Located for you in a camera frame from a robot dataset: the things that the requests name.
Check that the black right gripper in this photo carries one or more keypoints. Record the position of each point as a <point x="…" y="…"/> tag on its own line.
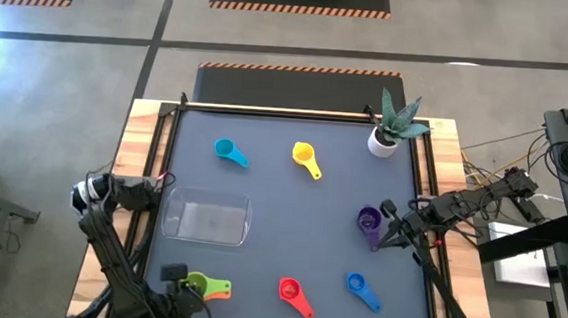
<point x="412" y="222"/>

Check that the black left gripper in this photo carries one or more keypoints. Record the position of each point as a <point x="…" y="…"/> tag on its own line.
<point x="183" y="301"/>

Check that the green measuring cup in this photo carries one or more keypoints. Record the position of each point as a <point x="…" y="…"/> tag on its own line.
<point x="215" y="285"/>

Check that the orange measuring cup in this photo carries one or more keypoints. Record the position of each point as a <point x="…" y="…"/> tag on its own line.
<point x="219" y="297"/>

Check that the purple measuring cup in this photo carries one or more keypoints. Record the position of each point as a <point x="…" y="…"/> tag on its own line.
<point x="367" y="219"/>

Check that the blue measuring cup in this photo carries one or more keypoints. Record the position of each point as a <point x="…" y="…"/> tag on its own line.
<point x="355" y="283"/>

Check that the red measuring cup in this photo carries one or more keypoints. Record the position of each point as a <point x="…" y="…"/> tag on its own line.
<point x="289" y="289"/>

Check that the yellow measuring cup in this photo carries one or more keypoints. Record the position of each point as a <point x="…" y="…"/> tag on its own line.
<point x="303" y="153"/>

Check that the teal measuring cup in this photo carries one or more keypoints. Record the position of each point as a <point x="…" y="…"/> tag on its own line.
<point x="224" y="148"/>

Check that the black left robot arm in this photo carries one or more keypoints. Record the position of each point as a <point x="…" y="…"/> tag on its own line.
<point x="103" y="236"/>

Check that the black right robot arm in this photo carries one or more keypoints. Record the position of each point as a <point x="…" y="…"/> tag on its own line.
<point x="461" y="201"/>

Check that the clear plastic container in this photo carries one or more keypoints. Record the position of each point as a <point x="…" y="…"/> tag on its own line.
<point x="209" y="219"/>

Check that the white plant pot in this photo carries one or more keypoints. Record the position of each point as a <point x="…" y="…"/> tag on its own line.
<point x="377" y="148"/>

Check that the grey table mat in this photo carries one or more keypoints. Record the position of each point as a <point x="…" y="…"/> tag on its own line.
<point x="286" y="204"/>

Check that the green snake plant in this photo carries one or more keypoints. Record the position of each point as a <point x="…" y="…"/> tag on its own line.
<point x="397" y="119"/>

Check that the white box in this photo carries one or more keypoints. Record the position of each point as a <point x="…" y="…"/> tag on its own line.
<point x="517" y="268"/>

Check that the black desk beam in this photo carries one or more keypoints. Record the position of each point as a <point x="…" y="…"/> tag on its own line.
<point x="524" y="241"/>

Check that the black power strip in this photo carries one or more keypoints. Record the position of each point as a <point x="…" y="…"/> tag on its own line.
<point x="533" y="212"/>

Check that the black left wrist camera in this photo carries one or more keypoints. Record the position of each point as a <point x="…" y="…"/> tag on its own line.
<point x="174" y="272"/>

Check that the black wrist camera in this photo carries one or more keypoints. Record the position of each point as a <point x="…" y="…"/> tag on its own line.
<point x="388" y="207"/>
<point x="174" y="272"/>

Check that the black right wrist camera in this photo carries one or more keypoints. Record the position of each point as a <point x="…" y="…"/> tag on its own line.
<point x="388" y="207"/>

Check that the black aluminium table frame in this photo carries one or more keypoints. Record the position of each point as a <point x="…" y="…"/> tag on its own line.
<point x="167" y="110"/>

